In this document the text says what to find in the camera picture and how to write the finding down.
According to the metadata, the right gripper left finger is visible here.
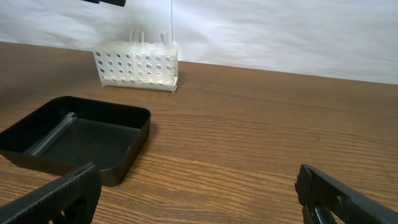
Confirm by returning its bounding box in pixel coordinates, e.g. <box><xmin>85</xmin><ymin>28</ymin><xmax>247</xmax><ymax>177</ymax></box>
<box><xmin>0</xmin><ymin>162</ymin><xmax>103</xmax><ymax>224</ymax></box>

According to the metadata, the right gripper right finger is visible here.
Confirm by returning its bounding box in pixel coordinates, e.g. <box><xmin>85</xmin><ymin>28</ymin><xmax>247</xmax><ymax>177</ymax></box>
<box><xmin>294</xmin><ymin>164</ymin><xmax>398</xmax><ymax>224</ymax></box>

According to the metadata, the black tray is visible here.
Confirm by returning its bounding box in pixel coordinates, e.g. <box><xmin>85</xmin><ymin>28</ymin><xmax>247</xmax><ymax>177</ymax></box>
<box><xmin>0</xmin><ymin>95</ymin><xmax>152</xmax><ymax>188</ymax></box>

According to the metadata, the white test tube rack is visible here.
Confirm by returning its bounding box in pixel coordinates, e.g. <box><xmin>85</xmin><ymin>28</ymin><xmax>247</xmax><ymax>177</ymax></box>
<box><xmin>93</xmin><ymin>40</ymin><xmax>179</xmax><ymax>93</ymax></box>

